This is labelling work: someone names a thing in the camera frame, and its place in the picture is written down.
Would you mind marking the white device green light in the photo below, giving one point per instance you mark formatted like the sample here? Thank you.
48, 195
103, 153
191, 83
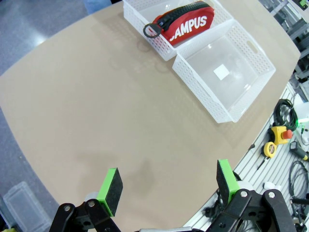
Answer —
303, 106

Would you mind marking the person in blue shirt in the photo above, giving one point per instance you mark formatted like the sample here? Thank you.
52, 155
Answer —
96, 4

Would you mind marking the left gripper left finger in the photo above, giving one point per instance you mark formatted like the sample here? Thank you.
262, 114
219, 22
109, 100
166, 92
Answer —
112, 191

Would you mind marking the white perforated plastic basket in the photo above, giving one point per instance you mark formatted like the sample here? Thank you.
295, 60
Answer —
157, 46
200, 91

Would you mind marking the yellow tape measure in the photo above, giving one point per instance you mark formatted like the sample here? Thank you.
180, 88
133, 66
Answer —
270, 149

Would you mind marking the yellow emergency stop button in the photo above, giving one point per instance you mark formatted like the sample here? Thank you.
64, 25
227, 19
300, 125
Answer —
278, 134

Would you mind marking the red CAMPUS zipper pouch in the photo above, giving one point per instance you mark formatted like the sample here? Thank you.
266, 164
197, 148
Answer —
188, 24

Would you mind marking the aluminium slotted base plate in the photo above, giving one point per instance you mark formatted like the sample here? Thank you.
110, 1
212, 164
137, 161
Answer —
272, 171

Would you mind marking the metal equipment rack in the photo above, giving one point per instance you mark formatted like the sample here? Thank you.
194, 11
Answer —
297, 26

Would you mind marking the clear plastic storage box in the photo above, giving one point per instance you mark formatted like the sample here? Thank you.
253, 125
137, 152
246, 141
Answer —
21, 207

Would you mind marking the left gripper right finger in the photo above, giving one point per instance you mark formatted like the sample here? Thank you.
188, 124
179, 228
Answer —
225, 178

